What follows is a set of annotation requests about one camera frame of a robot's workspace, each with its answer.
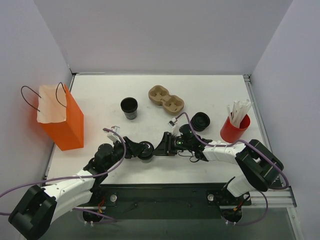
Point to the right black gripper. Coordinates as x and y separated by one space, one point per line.
169 144

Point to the brown cardboard cup carrier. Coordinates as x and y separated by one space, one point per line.
160 96

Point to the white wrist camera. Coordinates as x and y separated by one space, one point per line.
173 123
112 133

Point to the black paper coffee cup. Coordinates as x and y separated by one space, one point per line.
146 159

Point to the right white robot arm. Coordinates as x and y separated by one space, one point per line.
260 168

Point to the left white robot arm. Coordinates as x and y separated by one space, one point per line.
40 206

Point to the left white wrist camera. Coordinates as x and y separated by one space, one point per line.
112 133

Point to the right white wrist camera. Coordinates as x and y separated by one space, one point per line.
173 123

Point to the orange paper bag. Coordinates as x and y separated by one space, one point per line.
60 116

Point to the red plastic cup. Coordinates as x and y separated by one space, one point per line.
229 133

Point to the stack of black lids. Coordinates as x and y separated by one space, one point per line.
200 121

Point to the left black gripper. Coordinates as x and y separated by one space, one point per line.
125 147

